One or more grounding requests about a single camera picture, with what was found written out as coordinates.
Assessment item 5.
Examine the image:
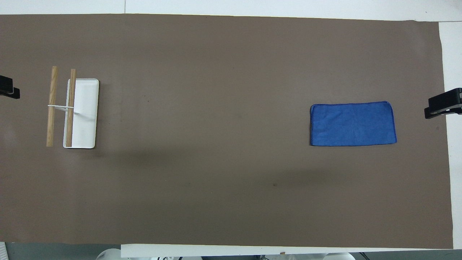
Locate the blue folded towel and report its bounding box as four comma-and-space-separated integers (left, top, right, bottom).
309, 101, 397, 147

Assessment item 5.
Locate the white rack with wooden bars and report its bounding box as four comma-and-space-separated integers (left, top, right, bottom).
46, 66, 100, 149

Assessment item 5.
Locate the black right clamp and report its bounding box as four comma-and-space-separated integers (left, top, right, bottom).
424, 88, 462, 120

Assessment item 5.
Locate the black clamp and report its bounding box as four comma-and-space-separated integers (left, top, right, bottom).
0, 75, 21, 100
424, 88, 462, 120

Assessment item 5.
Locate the black left clamp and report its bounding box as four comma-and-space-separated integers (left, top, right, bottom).
0, 75, 21, 100

